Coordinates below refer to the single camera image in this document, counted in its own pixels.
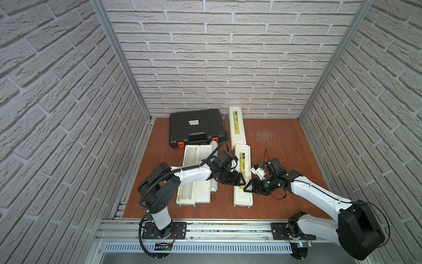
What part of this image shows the white plastic wrap roll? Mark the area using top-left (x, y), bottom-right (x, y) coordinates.
top-left (209, 141), bottom-right (220, 194)

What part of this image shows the cream dispenser with lid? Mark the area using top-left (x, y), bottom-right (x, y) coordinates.
top-left (176, 141), bottom-right (218, 207)

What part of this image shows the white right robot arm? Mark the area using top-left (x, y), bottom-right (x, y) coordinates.
top-left (243, 158), bottom-right (387, 261)

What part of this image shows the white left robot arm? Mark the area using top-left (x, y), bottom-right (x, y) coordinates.
top-left (138, 160), bottom-right (246, 231)

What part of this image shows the black plastic tool case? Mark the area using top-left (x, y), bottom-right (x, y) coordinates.
top-left (169, 109), bottom-right (228, 149)

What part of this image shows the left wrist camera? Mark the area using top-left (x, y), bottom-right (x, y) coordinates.
top-left (217, 151), bottom-right (238, 169)

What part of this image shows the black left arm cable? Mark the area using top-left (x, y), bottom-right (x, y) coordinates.
top-left (137, 141), bottom-right (230, 259)

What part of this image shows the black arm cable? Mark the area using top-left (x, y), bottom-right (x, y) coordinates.
top-left (362, 201), bottom-right (391, 248)
top-left (137, 141), bottom-right (230, 259)

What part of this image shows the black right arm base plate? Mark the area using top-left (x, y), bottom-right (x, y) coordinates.
top-left (270, 222), bottom-right (316, 240)

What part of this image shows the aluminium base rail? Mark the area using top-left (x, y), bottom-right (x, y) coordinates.
top-left (92, 219), bottom-right (367, 255)

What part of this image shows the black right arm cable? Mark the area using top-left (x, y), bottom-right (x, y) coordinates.
top-left (362, 201), bottom-right (391, 248)

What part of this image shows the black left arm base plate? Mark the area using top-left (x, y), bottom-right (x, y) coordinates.
top-left (142, 221), bottom-right (187, 239)

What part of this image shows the aluminium corner post right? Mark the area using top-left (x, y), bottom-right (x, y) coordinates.
top-left (298, 0), bottom-right (375, 122)

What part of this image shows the aluminium corner post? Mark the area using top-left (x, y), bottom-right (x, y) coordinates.
top-left (91, 0), bottom-right (152, 121)
top-left (298, 0), bottom-right (375, 122)

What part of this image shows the aluminium corner post left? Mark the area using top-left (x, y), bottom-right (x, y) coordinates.
top-left (91, 0), bottom-right (152, 121)

